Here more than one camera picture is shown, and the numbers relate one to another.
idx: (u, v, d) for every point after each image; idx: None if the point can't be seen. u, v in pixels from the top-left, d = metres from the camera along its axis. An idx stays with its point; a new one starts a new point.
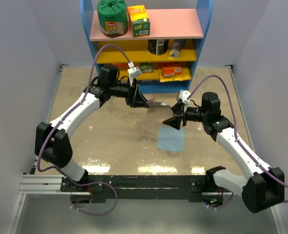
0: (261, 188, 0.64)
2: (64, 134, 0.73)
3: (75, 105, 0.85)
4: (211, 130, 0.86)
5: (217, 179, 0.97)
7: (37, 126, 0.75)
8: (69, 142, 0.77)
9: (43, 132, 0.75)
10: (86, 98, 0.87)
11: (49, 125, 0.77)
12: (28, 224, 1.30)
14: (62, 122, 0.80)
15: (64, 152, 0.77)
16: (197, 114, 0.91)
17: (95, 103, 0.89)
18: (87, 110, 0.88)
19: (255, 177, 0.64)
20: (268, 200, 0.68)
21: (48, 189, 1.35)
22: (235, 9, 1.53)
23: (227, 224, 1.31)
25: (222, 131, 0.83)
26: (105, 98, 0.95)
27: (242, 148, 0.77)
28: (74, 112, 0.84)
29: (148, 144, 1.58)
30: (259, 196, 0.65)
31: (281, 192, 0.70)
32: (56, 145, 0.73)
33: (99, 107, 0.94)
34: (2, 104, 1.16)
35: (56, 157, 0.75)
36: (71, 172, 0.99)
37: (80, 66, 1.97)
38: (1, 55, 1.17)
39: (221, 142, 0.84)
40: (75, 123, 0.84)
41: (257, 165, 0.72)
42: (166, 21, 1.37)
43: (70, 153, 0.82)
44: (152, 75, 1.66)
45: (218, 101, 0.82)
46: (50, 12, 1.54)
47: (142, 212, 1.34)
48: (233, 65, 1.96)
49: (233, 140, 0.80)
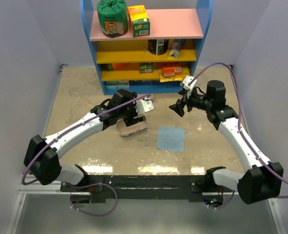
0: (258, 181, 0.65)
2: (53, 154, 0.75)
3: (76, 125, 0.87)
4: (214, 118, 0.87)
5: (217, 177, 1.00)
7: (31, 139, 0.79)
8: (57, 162, 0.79)
9: (36, 146, 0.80)
10: (89, 121, 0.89)
11: (43, 139, 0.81)
12: (27, 225, 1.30)
14: (58, 139, 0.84)
15: (49, 170, 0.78)
16: (200, 101, 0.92)
17: (98, 126, 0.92)
18: (87, 131, 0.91)
19: (253, 170, 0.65)
20: (263, 194, 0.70)
21: (48, 189, 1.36)
22: (235, 9, 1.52)
23: (227, 224, 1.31)
25: (225, 120, 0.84)
26: (110, 122, 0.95)
27: (243, 139, 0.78)
28: (72, 133, 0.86)
29: (148, 144, 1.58)
30: (255, 189, 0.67)
31: (277, 186, 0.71)
32: (44, 162, 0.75)
33: (102, 129, 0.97)
34: (2, 104, 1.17)
35: (41, 175, 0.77)
36: (67, 177, 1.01)
37: (80, 66, 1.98)
38: (2, 55, 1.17)
39: (223, 131, 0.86)
40: (71, 142, 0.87)
41: (257, 158, 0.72)
42: (166, 21, 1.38)
43: (56, 172, 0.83)
44: (151, 75, 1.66)
45: (223, 88, 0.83)
46: (50, 12, 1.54)
47: (142, 212, 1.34)
48: (233, 65, 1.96)
49: (235, 130, 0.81)
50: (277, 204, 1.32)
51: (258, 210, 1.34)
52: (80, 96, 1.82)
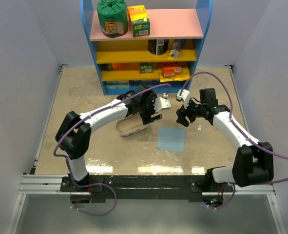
0: (248, 158, 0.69)
2: (88, 128, 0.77)
3: (106, 107, 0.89)
4: (209, 114, 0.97)
5: (216, 174, 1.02)
7: (67, 114, 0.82)
8: (89, 137, 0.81)
9: (70, 121, 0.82)
10: (117, 105, 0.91)
11: (77, 116, 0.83)
12: (28, 225, 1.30)
14: (90, 117, 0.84)
15: (81, 145, 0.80)
16: (196, 108, 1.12)
17: (123, 111, 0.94)
18: (114, 115, 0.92)
19: (242, 147, 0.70)
20: (257, 174, 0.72)
21: (48, 189, 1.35)
22: (235, 9, 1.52)
23: (226, 224, 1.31)
25: (218, 113, 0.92)
26: (133, 111, 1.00)
27: (234, 126, 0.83)
28: (103, 113, 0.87)
29: (148, 144, 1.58)
30: (247, 167, 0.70)
31: (270, 167, 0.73)
32: (78, 135, 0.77)
33: (125, 116, 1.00)
34: (2, 104, 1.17)
35: (73, 148, 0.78)
36: (75, 170, 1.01)
37: (80, 66, 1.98)
38: (2, 55, 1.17)
39: (217, 124, 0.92)
40: (100, 122, 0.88)
41: (246, 139, 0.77)
42: (166, 21, 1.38)
43: (85, 149, 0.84)
44: (152, 76, 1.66)
45: (211, 90, 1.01)
46: (50, 12, 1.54)
47: (142, 212, 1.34)
48: (233, 65, 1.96)
49: (227, 120, 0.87)
50: (277, 204, 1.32)
51: (258, 210, 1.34)
52: (80, 96, 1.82)
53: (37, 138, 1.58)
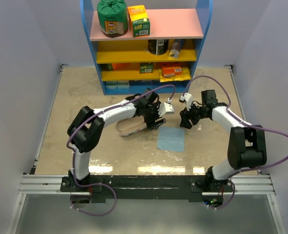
0: (240, 136, 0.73)
2: (101, 122, 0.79)
3: (117, 105, 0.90)
4: (208, 110, 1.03)
5: (215, 170, 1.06)
7: (82, 109, 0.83)
8: (101, 132, 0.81)
9: (84, 115, 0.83)
10: (126, 104, 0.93)
11: (91, 110, 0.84)
12: (28, 225, 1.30)
14: (104, 112, 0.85)
15: (93, 139, 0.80)
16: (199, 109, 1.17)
17: (130, 111, 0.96)
18: (122, 114, 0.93)
19: (236, 127, 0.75)
20: (249, 154, 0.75)
21: (48, 189, 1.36)
22: (235, 9, 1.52)
23: (226, 225, 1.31)
25: (216, 107, 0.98)
26: (140, 112, 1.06)
27: (230, 115, 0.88)
28: (114, 110, 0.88)
29: (148, 144, 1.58)
30: (239, 146, 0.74)
31: (262, 148, 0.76)
32: (90, 128, 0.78)
33: (132, 116, 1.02)
34: (2, 105, 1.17)
35: (85, 141, 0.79)
36: (79, 168, 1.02)
37: (80, 66, 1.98)
38: (2, 55, 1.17)
39: (216, 116, 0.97)
40: (111, 119, 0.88)
41: (240, 123, 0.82)
42: (165, 21, 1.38)
43: (95, 144, 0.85)
44: (152, 76, 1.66)
45: (212, 90, 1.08)
46: (50, 12, 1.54)
47: (142, 212, 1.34)
48: (233, 65, 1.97)
49: (223, 111, 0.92)
50: (277, 204, 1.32)
51: (257, 211, 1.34)
52: (80, 96, 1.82)
53: (37, 138, 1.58)
